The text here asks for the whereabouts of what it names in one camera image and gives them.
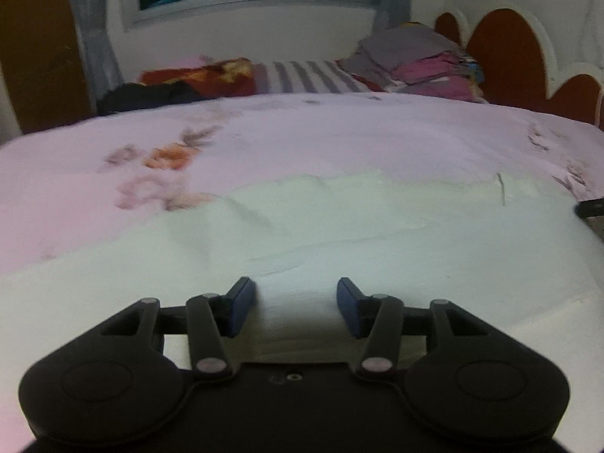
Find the white cloth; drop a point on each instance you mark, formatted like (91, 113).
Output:
(330, 231)

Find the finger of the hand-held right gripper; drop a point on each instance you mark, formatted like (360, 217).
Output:
(591, 208)

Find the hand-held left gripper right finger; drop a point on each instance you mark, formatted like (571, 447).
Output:
(348, 306)

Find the stack of folded clothes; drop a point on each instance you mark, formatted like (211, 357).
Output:
(415, 63)

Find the dark cloth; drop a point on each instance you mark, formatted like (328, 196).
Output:
(146, 95)

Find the red and white scalloped headboard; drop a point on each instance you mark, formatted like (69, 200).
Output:
(509, 52)

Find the brown wooden wardrobe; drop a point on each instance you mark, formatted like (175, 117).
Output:
(40, 52)

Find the red floral blanket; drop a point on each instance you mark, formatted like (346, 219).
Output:
(207, 78)

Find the pink floral bed sheet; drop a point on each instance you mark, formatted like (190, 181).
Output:
(302, 137)

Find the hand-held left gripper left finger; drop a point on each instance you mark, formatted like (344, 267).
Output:
(239, 306)

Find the striped pillow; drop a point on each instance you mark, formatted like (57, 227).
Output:
(306, 76)

